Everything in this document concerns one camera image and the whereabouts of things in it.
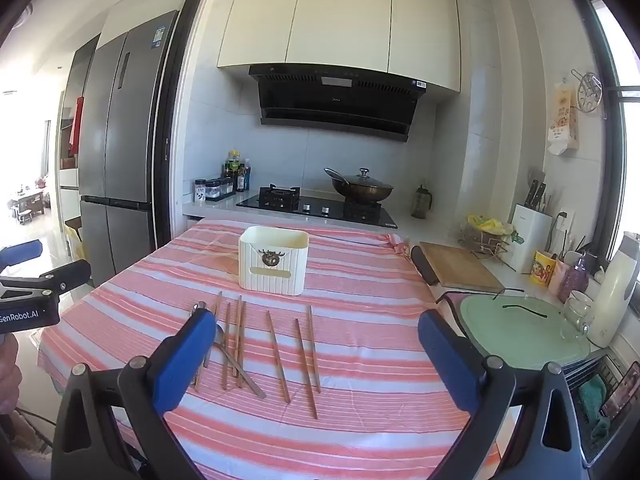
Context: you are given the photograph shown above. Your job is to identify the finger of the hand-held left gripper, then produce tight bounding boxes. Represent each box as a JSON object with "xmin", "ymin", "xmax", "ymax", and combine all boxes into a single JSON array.
[
  {"xmin": 0, "ymin": 239, "xmax": 44, "ymax": 267},
  {"xmin": 0, "ymin": 259, "xmax": 92, "ymax": 303}
]

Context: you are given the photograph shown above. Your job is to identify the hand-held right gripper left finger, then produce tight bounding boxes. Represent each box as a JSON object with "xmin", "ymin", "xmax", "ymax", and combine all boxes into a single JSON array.
[{"xmin": 50, "ymin": 308, "xmax": 218, "ymax": 480}]

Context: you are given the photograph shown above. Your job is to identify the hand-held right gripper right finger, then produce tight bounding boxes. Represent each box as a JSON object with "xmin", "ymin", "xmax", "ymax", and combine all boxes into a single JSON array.
[{"xmin": 417, "ymin": 309, "xmax": 591, "ymax": 480}]

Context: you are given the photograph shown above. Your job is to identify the white ribbed utensil holder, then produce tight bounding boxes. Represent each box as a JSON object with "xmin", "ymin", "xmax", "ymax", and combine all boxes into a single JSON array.
[{"xmin": 238, "ymin": 226, "xmax": 310, "ymax": 296}]

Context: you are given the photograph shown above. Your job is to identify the person's left hand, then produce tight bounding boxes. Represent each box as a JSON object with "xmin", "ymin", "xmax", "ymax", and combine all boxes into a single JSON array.
[{"xmin": 0, "ymin": 334, "xmax": 20, "ymax": 411}]

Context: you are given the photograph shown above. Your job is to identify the pink mat with black rim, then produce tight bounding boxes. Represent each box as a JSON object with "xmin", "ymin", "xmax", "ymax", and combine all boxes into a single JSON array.
[{"xmin": 436, "ymin": 290, "xmax": 469, "ymax": 333}]

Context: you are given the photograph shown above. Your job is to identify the green round board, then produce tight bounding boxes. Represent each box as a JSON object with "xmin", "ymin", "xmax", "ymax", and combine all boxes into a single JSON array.
[{"xmin": 459, "ymin": 294, "xmax": 592, "ymax": 368}]

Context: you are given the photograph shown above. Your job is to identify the wooden cutting board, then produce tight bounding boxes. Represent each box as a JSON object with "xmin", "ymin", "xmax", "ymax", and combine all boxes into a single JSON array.
[{"xmin": 419, "ymin": 241, "xmax": 506, "ymax": 293}]

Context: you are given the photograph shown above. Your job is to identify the pink striped tablecloth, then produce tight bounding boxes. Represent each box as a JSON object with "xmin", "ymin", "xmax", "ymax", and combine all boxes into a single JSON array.
[{"xmin": 37, "ymin": 217, "xmax": 501, "ymax": 480}]

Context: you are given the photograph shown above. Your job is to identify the yellow printed cup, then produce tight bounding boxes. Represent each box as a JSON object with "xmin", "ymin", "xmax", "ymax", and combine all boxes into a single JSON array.
[{"xmin": 531, "ymin": 251, "xmax": 557, "ymax": 287}]

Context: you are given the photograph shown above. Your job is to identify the pink cup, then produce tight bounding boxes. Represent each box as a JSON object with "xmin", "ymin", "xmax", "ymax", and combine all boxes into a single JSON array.
[{"xmin": 547, "ymin": 259, "xmax": 571, "ymax": 297}]

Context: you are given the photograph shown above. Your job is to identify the clear glass mug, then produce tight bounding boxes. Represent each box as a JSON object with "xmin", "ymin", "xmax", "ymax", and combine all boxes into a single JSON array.
[{"xmin": 560, "ymin": 290, "xmax": 596, "ymax": 341}]

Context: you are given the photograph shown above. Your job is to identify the yellow plastic bag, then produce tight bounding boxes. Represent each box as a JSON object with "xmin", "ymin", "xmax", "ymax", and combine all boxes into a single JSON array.
[{"xmin": 467, "ymin": 214, "xmax": 516, "ymax": 236}]

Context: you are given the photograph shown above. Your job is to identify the white knife block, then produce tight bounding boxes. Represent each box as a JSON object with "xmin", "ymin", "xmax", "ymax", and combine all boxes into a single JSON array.
[{"xmin": 502, "ymin": 204, "xmax": 553, "ymax": 273}]

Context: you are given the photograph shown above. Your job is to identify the purple bottle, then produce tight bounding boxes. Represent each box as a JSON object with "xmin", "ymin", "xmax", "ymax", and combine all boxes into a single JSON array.
[{"xmin": 556, "ymin": 252, "xmax": 591, "ymax": 303}]

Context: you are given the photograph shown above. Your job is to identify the grey steel refrigerator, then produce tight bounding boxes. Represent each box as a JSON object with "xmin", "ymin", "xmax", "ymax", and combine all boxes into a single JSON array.
[{"xmin": 77, "ymin": 10, "xmax": 179, "ymax": 288}]

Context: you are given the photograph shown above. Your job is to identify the green cloth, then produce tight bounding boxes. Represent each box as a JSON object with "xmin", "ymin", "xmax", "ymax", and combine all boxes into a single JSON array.
[{"xmin": 580, "ymin": 375, "xmax": 613, "ymax": 438}]

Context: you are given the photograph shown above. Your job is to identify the smartphone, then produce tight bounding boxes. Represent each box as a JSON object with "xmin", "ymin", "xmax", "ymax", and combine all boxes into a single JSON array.
[{"xmin": 600, "ymin": 360, "xmax": 640, "ymax": 418}]

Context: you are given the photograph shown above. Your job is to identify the white thermos bottle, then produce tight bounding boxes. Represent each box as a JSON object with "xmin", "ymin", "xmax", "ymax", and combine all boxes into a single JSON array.
[{"xmin": 587, "ymin": 232, "xmax": 640, "ymax": 348}]

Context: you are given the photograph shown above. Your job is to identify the dark metal wok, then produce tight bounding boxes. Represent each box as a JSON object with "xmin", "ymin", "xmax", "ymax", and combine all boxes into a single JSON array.
[{"xmin": 324, "ymin": 167, "xmax": 395, "ymax": 205}]

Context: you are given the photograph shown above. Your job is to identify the black gas stove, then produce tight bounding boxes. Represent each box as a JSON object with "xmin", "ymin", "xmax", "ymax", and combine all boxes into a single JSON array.
[{"xmin": 236, "ymin": 185, "xmax": 398, "ymax": 230}]

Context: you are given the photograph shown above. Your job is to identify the glass wok lid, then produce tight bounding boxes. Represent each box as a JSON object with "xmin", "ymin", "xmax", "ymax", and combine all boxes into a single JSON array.
[{"xmin": 334, "ymin": 168, "xmax": 394, "ymax": 193}]

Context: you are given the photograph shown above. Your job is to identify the printed paper bag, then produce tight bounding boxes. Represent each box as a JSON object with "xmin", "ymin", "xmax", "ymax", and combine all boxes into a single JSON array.
[{"xmin": 545, "ymin": 82, "xmax": 581, "ymax": 156}]

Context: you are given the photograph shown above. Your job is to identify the black range hood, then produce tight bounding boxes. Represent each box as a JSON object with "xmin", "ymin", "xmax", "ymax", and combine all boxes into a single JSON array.
[{"xmin": 248, "ymin": 64, "xmax": 429, "ymax": 143}]

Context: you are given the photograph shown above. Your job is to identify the wire basket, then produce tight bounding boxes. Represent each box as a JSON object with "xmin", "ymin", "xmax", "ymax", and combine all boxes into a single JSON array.
[{"xmin": 459, "ymin": 215, "xmax": 523, "ymax": 261}]

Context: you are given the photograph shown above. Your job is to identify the black door frame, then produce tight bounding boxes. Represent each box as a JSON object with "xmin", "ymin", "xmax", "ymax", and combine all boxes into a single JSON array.
[{"xmin": 150, "ymin": 0, "xmax": 221, "ymax": 256}]

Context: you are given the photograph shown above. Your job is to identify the wall power outlet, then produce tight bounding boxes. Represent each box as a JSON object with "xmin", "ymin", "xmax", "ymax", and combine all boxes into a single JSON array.
[{"xmin": 554, "ymin": 210, "xmax": 576, "ymax": 251}]

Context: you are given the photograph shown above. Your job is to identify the black handled knives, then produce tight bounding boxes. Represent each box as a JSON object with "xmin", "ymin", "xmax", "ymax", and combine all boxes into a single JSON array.
[{"xmin": 522, "ymin": 170, "xmax": 550, "ymax": 212}]

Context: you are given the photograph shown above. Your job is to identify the dark window frame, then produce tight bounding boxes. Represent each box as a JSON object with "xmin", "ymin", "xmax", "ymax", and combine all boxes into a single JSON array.
[{"xmin": 582, "ymin": 0, "xmax": 640, "ymax": 266}]

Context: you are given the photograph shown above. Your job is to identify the metal wire trivet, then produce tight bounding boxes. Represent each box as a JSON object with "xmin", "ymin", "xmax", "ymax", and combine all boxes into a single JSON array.
[{"xmin": 571, "ymin": 70, "xmax": 608, "ymax": 120}]

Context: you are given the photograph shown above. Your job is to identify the white wall cabinet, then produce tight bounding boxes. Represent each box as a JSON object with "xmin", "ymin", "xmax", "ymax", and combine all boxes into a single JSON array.
[{"xmin": 216, "ymin": 0, "xmax": 461, "ymax": 93}]

